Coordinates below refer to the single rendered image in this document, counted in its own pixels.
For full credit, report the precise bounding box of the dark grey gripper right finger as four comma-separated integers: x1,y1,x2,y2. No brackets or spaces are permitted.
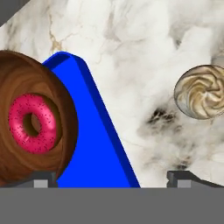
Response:
166,170,224,189

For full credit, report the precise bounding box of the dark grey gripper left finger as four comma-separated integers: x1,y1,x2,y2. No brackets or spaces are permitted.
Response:
6,171,59,189

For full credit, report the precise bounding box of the pink sprinkled donut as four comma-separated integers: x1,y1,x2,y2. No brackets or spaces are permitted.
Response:
8,93,58,155

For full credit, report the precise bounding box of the blue tray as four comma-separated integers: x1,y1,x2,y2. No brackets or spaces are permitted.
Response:
42,51,142,189

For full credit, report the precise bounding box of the cream frosted cupcake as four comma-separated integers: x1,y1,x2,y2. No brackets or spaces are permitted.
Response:
173,64,224,121

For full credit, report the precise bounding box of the brown wooden bowl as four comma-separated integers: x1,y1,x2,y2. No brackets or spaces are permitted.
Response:
0,50,80,186

